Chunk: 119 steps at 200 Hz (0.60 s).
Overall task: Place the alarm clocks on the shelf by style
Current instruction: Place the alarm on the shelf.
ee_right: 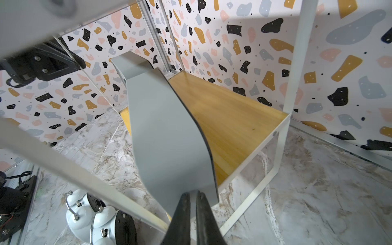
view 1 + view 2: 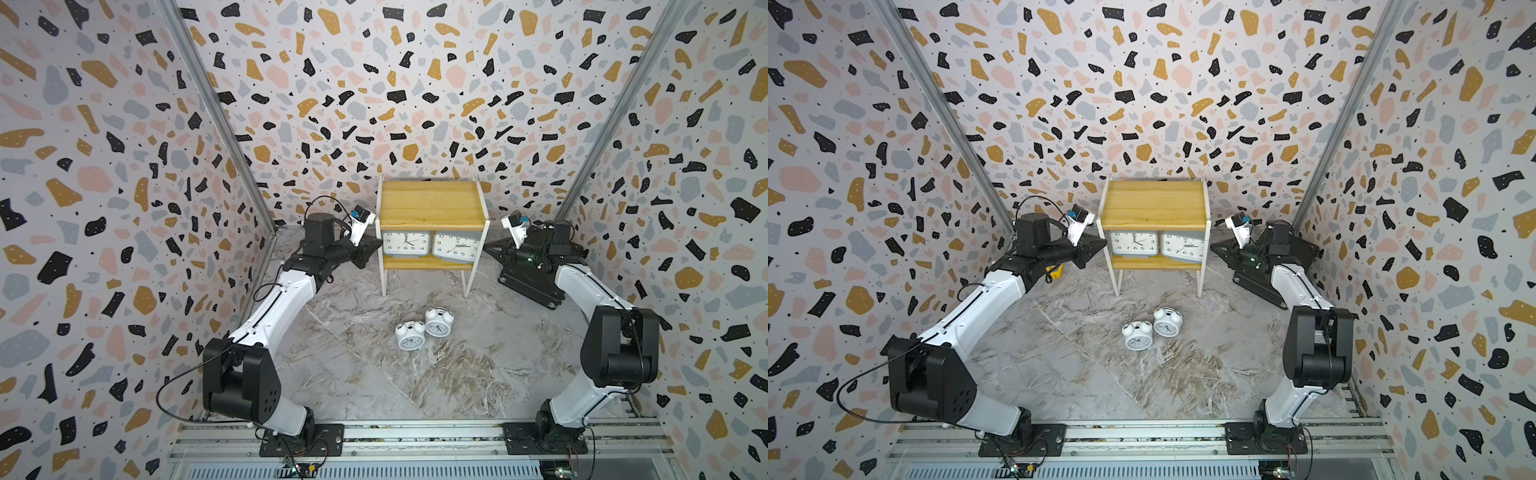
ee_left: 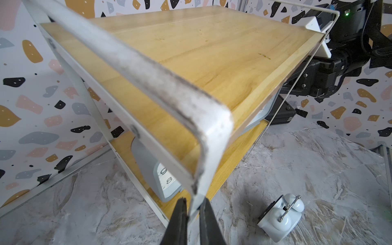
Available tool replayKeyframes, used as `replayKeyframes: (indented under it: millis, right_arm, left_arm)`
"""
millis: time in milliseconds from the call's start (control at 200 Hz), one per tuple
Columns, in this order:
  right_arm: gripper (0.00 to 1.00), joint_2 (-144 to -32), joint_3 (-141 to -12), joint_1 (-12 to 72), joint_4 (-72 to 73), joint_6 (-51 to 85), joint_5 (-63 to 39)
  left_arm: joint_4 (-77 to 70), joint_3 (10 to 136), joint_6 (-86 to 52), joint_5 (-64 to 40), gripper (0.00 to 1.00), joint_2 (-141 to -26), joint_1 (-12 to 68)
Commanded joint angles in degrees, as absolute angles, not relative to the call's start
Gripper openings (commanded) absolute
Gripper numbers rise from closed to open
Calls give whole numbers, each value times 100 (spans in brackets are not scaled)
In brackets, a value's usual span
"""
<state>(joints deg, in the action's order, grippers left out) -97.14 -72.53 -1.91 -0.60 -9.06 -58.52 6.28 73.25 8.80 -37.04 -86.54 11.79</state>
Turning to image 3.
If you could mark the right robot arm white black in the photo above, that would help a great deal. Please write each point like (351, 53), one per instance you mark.
(354, 41)

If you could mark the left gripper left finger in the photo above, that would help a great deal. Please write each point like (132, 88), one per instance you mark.
(176, 231)

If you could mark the black flat case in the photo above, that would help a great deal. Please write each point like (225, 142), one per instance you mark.
(283, 115)

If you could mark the grey rectangular alarm clock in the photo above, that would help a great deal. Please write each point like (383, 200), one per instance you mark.
(156, 175)
(262, 114)

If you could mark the wooden two-tier shelf white frame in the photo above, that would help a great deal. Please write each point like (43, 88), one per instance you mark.
(184, 82)

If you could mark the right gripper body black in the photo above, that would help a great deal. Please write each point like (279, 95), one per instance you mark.
(323, 77)

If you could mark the white twin-bell alarm clock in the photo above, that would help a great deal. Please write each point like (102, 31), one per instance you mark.
(281, 216)

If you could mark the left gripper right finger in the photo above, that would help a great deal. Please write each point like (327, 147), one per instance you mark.
(210, 233)

